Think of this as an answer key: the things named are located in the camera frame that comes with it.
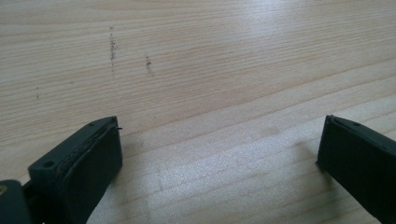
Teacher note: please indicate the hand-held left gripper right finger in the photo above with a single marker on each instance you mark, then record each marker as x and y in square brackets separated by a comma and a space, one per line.
[358, 161]

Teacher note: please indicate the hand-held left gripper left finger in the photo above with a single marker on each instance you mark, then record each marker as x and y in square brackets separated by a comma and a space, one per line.
[81, 169]

